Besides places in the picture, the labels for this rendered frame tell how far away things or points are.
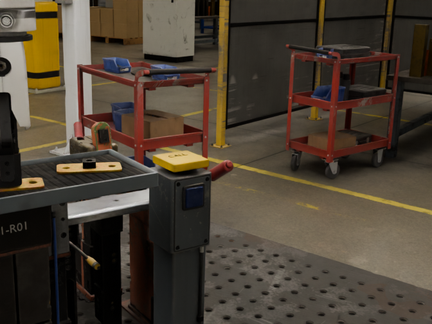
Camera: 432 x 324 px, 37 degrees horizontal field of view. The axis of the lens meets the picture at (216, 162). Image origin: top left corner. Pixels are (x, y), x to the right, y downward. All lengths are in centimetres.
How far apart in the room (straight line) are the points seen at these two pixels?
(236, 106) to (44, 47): 332
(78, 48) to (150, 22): 660
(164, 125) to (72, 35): 190
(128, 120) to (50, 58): 493
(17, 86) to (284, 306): 93
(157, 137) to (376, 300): 207
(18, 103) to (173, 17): 1064
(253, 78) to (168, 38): 560
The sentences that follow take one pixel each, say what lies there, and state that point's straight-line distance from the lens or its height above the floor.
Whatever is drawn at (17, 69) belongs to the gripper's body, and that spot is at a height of 131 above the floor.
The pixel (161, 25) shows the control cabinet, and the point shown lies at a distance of 1155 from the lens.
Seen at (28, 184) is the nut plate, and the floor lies 116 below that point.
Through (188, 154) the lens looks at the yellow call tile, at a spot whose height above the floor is 116.
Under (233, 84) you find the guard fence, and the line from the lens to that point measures 570.
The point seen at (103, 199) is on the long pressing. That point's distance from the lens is 123.
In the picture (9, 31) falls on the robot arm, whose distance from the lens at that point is 74.
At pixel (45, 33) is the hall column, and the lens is 835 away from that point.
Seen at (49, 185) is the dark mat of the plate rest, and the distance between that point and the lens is 81.
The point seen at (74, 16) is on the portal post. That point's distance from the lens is 516.
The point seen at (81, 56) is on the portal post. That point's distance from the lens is 521.
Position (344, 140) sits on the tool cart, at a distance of 491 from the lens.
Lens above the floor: 140
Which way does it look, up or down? 16 degrees down
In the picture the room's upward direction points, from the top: 2 degrees clockwise
